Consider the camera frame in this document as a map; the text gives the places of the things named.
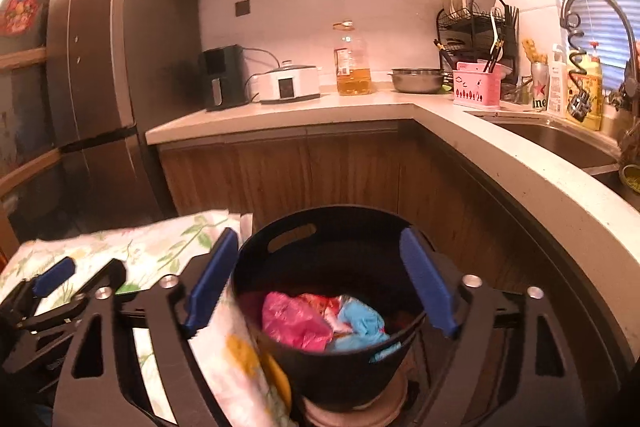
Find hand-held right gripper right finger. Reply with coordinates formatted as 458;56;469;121
399;228;576;427

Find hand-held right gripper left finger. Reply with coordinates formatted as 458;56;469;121
52;228;240;427

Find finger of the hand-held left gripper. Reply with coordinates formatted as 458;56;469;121
22;258;127;334
11;256;77;314

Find blue plastic bag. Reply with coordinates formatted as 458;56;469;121
330;298;391;353

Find pink plastic bag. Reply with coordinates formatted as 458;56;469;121
261;291;335;353

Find red and white snack wrapper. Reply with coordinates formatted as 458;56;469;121
300;293;351;333

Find black plastic trash bin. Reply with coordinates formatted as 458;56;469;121
231;205;453;414

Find floral tablecloth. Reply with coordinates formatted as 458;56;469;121
0;209;301;427

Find wooden base cabinets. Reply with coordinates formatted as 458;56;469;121
157;119;601;427

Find beige kitchen countertop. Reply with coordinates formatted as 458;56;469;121
145;88;640;358

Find steel kitchen sink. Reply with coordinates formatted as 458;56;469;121
467;114;640;208

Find pink utensil holder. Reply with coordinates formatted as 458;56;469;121
452;61;502;110

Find stainless steel bowl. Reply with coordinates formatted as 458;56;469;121
387;67;448;95

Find black air fryer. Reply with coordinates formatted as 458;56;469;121
197;44;247;112

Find white rice cooker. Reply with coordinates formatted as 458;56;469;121
248;61;322;104

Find dark steel refrigerator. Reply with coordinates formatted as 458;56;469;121
45;0;206;228

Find silver drink can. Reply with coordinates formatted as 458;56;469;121
530;62;551;112

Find wooden glazed door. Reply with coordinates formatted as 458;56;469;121
0;0;88;258

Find cooking oil bottle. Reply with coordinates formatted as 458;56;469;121
332;19;373;96

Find sink strainer with scraps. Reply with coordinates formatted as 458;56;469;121
617;162;640;194

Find white plastic bottle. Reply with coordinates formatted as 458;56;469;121
547;44;570;116

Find yellow detergent bottle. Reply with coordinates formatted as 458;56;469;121
570;42;605;131

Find black dish rack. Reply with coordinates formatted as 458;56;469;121
434;0;521;88

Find yellow dish brush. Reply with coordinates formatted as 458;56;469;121
521;38;546;64

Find white soup spoon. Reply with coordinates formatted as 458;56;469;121
489;7;505;50

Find floral door sticker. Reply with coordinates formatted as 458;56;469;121
0;0;42;38

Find black coiled sprayer hose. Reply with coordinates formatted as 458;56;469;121
562;14;593;122

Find appliance power cable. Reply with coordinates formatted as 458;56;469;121
242;47;280;102

